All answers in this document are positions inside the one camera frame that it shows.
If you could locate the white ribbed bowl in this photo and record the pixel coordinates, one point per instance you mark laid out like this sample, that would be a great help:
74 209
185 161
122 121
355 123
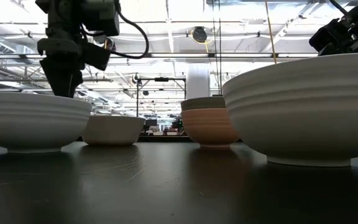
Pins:
33 121
306 109

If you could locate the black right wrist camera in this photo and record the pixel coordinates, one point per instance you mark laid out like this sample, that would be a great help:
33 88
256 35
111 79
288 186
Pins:
329 39

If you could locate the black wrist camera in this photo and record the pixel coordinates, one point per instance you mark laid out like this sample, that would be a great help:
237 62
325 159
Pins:
329 39
99 18

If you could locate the beige smooth bowl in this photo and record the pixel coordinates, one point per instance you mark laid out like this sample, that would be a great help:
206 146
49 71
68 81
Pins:
113 130

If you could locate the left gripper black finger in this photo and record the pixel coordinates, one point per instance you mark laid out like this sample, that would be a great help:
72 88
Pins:
76 74
57 77

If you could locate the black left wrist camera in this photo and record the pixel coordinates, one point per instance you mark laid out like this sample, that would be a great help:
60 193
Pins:
99 18

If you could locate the black metal frame stand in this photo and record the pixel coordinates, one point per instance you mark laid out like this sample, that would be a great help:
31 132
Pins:
162 79

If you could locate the black metal table frame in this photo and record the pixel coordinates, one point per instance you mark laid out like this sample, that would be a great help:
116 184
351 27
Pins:
166 139

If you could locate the orange ribbed bowl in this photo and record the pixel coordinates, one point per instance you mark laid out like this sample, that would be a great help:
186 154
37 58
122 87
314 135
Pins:
210 127

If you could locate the olive brown bowl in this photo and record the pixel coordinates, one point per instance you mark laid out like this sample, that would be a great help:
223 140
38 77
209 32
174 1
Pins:
203 103

